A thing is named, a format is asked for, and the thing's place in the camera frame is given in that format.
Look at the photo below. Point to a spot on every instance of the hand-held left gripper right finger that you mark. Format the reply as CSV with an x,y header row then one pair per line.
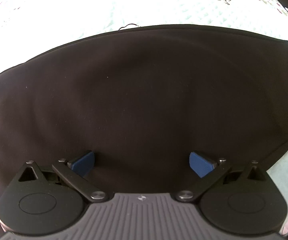
x,y
200,165

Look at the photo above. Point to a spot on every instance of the black garment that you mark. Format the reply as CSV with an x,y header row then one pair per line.
x,y
144,92

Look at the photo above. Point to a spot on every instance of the quilted bee print bedspread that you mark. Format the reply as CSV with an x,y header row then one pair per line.
x,y
109,5

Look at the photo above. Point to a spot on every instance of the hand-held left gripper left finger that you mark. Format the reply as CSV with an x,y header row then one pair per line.
x,y
84,163

